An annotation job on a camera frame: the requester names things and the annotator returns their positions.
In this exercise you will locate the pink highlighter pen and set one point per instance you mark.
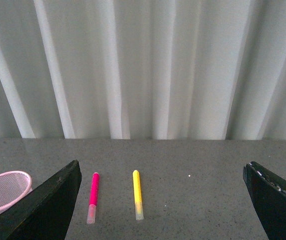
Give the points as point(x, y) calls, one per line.
point(93, 199)

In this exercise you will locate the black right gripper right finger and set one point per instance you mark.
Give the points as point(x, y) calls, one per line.
point(268, 195)

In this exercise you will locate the white curtain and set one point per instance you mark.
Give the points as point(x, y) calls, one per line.
point(135, 69)

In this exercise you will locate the pink mesh cup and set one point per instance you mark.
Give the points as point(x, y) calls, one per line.
point(14, 185)

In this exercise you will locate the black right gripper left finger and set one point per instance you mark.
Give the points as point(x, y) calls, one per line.
point(46, 212)

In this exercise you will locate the yellow highlighter pen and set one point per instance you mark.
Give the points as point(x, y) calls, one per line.
point(139, 215)

